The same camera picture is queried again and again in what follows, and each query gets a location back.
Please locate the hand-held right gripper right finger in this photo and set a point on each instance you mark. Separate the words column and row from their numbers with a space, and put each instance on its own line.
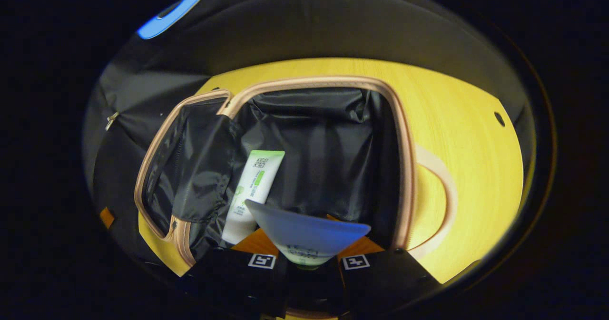
column 380, row 282

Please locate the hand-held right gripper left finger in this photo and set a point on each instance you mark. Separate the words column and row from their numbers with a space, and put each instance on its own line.
column 238, row 277

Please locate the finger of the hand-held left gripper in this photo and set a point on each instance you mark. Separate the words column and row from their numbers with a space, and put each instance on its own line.
column 107, row 217

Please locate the white tube with green cap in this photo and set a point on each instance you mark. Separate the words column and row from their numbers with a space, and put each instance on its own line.
column 304, row 234

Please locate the white tube with green label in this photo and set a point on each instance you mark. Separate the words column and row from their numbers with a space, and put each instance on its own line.
column 254, row 187

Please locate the pink suitcase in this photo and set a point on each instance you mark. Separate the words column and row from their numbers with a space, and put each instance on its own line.
column 323, row 158

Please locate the silver clip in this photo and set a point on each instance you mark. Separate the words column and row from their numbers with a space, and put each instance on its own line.
column 112, row 120

